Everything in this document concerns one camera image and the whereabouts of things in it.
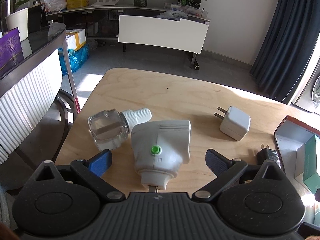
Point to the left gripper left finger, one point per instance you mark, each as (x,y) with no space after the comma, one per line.
(100,163)

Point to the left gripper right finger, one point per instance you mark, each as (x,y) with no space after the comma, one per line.
(216,162)

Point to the clear glass refill bottle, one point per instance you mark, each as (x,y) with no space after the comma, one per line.
(110,129)

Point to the small white cube charger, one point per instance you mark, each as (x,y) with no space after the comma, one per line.
(235,123)

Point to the black charger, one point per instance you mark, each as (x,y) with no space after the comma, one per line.
(266,153)

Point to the teal cardboard box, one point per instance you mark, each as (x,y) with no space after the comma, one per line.
(311,164)

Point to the white green-button plug heater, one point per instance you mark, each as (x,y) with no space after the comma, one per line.
(160,148)

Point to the orange white cardboard tray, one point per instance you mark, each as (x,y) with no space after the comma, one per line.
(291,137)

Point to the round dark coffee table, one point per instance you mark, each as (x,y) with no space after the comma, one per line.
(30,87)

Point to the blue plastic bag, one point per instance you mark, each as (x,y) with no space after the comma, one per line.
(77,58)

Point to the silver washing machine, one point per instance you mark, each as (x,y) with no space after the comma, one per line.
(308,98)

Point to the dark blue curtain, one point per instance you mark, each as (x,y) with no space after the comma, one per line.
(287,48)

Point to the purple tray box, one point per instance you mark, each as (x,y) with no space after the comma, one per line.
(11,51)

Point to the white TV cabinet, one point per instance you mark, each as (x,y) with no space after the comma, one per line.
(147,26)

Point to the yellow tin box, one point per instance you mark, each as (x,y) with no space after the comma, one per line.
(75,4)

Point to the white paper cup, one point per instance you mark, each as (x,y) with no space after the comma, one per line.
(19,20)

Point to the white plastic bag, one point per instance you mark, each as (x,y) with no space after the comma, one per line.
(54,5)

